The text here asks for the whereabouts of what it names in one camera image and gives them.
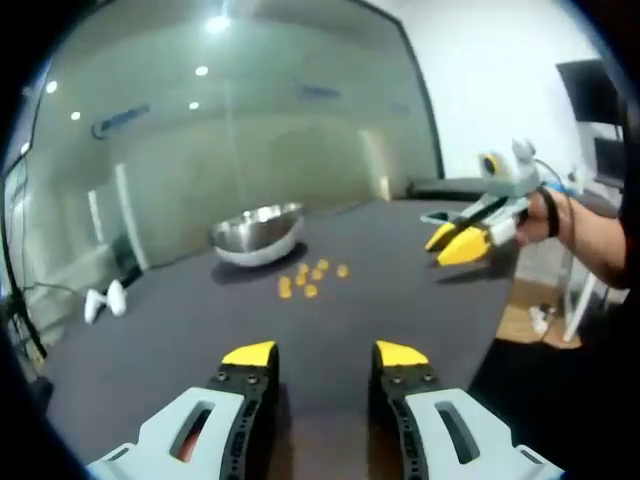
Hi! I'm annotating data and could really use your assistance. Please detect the black low bench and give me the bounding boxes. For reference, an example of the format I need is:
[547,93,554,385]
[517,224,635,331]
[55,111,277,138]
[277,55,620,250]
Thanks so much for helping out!
[407,176,494,202]

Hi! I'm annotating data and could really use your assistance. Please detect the white metal rack leg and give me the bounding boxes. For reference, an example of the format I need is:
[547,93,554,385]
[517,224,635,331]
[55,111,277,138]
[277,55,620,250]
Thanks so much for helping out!
[563,269,597,343]

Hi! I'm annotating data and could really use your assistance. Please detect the black wall monitor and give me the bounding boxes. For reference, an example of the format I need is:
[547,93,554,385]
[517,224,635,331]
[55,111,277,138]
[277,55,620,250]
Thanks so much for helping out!
[555,58,622,124]

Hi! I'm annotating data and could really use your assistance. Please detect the person's right hand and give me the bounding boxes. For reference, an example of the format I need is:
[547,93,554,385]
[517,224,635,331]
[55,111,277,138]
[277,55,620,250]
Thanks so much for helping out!
[513,186,562,247]

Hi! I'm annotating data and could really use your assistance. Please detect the dark grey table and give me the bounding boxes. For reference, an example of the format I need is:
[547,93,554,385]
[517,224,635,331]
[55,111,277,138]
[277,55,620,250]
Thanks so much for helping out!
[42,198,520,480]

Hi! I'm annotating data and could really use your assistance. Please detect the stainless steel bowl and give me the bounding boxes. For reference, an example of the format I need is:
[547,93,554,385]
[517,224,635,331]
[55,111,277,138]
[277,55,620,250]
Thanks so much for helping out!
[207,202,307,268]

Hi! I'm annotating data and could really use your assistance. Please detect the small white floor object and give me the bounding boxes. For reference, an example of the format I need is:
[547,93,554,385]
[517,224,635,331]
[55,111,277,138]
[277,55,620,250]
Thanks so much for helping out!
[528,304,556,334]

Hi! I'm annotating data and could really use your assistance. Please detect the group of orange QQ candies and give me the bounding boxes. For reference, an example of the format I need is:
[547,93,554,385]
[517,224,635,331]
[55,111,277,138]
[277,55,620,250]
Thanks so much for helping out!
[277,257,350,301]

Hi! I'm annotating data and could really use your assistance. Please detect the black hanging cables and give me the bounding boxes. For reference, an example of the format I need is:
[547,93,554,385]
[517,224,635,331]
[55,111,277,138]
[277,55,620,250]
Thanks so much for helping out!
[0,149,49,361]

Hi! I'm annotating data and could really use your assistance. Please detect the black wrist strap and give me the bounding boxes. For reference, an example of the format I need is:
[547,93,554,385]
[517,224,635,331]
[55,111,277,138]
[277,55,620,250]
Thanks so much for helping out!
[537,185,561,237]

